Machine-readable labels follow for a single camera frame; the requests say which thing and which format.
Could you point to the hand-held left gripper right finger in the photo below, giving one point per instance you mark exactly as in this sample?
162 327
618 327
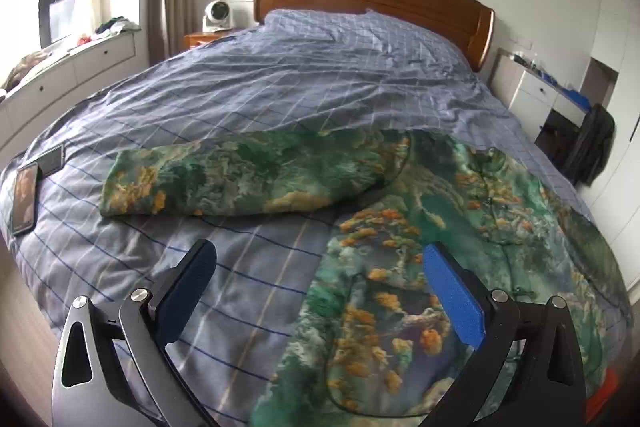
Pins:
452 292

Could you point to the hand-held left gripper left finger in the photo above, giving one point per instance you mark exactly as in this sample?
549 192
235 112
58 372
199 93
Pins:
187 287

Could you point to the green landscape print garment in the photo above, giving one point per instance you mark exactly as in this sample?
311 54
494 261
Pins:
400 217

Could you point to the pile of clothes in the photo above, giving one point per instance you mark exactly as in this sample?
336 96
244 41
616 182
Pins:
117 26

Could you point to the red cloth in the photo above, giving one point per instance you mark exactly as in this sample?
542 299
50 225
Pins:
602 399

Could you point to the smartphone with lit screen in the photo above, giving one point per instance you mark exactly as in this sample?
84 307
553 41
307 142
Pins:
25 199

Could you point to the dark smartphone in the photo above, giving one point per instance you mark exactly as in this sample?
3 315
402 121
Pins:
51 162

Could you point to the dark jacket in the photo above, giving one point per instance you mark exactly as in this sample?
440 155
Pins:
590 147

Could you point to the white desk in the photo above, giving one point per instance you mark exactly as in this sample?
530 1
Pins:
530 89

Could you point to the blue desk items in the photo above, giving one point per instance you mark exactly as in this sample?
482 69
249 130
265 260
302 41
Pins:
570 93

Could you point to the blue checked duvet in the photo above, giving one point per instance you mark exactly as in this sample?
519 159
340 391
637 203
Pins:
300 77

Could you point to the white window bench cabinet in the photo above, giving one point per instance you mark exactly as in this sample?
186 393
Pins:
75 72

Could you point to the wooden nightstand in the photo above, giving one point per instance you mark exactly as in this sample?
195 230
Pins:
200 40

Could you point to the brown fuzzy bundle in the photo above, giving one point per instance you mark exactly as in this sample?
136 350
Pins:
22 69

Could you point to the white desk fan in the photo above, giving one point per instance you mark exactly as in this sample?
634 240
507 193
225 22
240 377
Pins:
217 14

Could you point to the white wardrobe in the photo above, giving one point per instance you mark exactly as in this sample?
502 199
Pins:
620 72

